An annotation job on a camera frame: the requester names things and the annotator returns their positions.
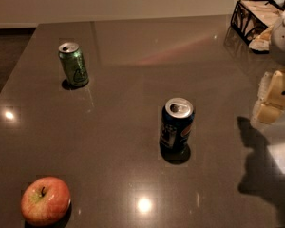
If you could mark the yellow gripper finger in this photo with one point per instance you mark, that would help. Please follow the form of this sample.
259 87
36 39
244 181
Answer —
270 103

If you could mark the blue pepsi can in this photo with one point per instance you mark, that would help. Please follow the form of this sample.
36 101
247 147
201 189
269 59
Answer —
177 116

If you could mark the green soda can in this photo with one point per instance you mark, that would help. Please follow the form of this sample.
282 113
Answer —
73 63

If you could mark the white napkins in basket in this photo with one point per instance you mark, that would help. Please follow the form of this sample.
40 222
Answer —
262 16

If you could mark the red apple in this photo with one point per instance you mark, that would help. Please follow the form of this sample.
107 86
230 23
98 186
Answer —
45 201

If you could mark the black wire basket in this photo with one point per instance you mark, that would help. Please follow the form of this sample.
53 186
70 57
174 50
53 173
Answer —
239 20

